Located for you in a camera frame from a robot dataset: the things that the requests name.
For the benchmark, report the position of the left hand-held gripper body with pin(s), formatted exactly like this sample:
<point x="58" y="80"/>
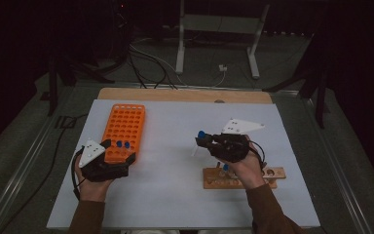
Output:
<point x="92" y="152"/>

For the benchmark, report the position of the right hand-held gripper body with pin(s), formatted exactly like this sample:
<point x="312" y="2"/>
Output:
<point x="230" y="148"/>

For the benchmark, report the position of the orange plastic test tube rack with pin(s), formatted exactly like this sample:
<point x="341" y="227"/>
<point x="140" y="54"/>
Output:
<point x="125" y="123"/>

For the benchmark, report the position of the wooden test tube rack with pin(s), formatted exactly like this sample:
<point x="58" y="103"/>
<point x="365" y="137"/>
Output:
<point x="214" y="182"/>

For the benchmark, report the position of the person's right hand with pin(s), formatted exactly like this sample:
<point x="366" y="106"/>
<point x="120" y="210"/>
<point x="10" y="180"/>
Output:
<point x="248" y="172"/>

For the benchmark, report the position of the person's left hand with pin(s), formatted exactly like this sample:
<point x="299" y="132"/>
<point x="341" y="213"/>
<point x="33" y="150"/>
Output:
<point x="92" y="191"/>

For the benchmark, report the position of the white table mat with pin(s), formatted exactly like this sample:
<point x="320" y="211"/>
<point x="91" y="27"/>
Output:
<point x="175" y="130"/>

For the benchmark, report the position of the white plug adapter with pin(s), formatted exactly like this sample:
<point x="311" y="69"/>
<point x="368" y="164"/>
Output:
<point x="222" y="67"/>

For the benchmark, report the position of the black tripod stand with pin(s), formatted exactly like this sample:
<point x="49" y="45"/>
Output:
<point x="52" y="87"/>
<point x="320" y="104"/>

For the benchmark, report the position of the grey metal stand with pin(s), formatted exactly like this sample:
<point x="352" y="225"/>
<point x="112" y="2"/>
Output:
<point x="220" y="24"/>

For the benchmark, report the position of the aluminium rail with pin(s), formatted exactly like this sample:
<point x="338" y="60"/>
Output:
<point x="22" y="175"/>
<point x="337" y="172"/>

